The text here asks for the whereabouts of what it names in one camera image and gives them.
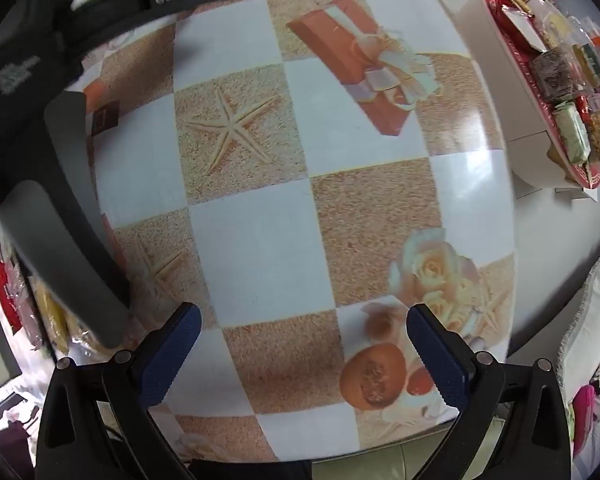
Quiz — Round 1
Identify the dark brown snack packet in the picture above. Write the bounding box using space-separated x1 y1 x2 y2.
531 49 582 105

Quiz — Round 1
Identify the pink plastic object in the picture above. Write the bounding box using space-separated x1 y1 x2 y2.
572 384 600 456

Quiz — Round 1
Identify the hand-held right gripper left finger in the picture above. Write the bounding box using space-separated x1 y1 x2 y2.
34 302 202 480

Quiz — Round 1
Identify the white cabinet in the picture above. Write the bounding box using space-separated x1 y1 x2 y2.
454 0 588 202

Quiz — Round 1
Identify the checkered printed tablecloth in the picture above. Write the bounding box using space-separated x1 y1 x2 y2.
55 0 518 463

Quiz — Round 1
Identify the red snack packet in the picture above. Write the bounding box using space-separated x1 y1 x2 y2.
0 244 25 335

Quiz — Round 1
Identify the pale green snack packet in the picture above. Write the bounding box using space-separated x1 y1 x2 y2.
551 102 592 165

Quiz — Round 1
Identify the white fringed cushion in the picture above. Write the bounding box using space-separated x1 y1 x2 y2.
557 247 600 461

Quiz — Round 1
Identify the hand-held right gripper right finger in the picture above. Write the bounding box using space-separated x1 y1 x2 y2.
406 303 573 480

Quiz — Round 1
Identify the yellow snack packet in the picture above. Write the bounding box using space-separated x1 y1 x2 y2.
34 280 83 353

